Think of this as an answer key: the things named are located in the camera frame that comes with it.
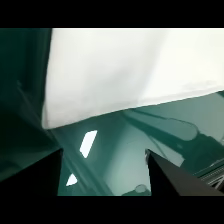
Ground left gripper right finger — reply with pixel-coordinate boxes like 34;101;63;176
144;148;224;197

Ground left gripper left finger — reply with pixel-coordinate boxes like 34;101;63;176
0;148;64;197

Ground white garment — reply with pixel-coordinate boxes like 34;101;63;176
41;27;224;130

